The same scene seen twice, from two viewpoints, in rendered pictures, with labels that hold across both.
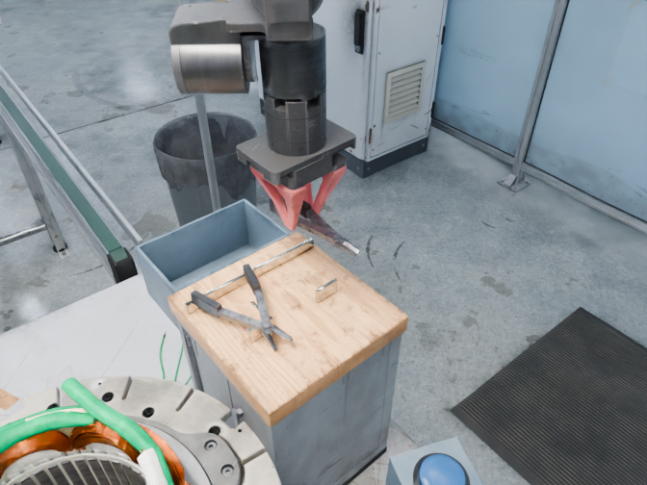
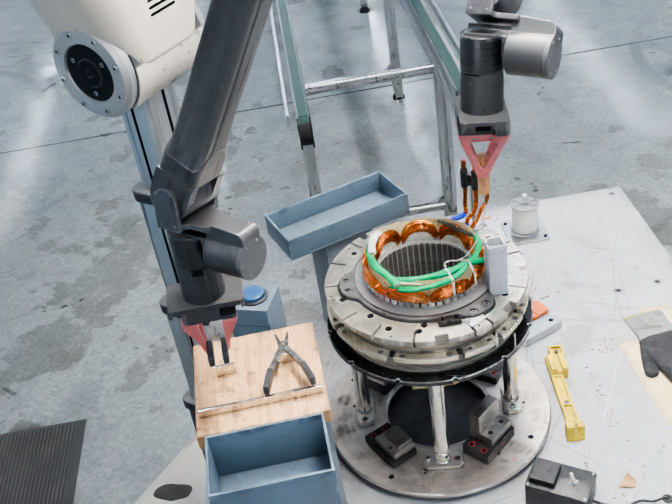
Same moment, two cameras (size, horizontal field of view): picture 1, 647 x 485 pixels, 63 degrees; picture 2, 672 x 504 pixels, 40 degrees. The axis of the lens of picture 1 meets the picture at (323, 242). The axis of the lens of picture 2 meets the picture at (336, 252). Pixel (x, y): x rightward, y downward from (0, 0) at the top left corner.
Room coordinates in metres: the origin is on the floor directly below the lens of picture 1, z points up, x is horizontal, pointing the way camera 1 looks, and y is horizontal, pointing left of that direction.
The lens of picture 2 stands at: (1.14, 0.76, 1.97)
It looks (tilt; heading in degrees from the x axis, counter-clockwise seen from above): 35 degrees down; 217
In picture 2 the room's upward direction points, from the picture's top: 9 degrees counter-clockwise
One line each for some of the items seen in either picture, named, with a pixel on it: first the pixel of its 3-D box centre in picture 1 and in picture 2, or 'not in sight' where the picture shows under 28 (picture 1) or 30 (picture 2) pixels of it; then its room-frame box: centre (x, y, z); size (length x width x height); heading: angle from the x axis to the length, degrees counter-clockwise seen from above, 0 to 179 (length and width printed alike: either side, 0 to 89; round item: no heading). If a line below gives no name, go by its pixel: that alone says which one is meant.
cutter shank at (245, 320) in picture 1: (244, 319); (292, 354); (0.37, 0.08, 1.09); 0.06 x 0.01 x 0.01; 65
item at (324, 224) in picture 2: not in sight; (345, 265); (-0.03, -0.09, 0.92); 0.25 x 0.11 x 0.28; 148
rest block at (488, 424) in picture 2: not in sight; (490, 420); (0.17, 0.30, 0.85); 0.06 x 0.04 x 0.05; 170
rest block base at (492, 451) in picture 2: not in sight; (488, 439); (0.18, 0.30, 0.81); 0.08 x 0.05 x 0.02; 170
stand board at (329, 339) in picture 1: (286, 313); (259, 381); (0.41, 0.04, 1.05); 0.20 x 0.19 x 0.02; 40
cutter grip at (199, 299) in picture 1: (206, 303); (308, 372); (0.40, 0.12, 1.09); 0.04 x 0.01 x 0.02; 55
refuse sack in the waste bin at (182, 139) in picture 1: (211, 174); not in sight; (1.77, 0.44, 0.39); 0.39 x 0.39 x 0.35
